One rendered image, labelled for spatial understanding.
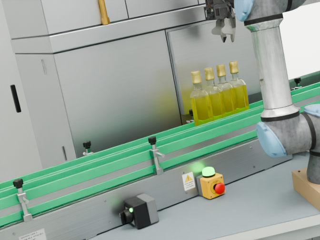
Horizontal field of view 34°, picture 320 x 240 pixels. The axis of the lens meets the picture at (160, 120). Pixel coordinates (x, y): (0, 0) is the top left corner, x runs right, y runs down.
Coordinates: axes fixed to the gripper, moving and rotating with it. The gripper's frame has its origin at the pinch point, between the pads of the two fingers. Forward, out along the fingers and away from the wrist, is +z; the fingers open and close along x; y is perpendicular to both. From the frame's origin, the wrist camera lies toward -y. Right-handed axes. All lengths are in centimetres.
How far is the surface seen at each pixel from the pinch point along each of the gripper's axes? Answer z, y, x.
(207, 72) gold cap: 10.2, 13.0, 0.9
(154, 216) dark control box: 48, 56, 23
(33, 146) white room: 89, 17, -310
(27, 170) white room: 110, 28, -310
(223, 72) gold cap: 11.8, 6.1, 1.1
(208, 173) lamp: 41, 32, 20
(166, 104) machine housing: 21.5, 24.4, -15.3
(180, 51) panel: 1.8, 15.6, -12.3
